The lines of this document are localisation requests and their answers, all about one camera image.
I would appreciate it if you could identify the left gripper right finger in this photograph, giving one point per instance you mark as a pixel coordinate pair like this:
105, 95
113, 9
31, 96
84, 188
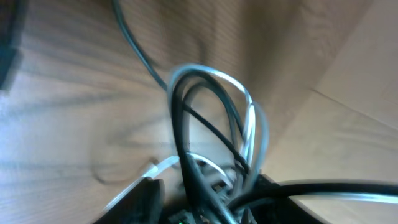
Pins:
282, 211

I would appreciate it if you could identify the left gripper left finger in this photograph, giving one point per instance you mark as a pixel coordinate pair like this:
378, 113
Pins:
141, 205

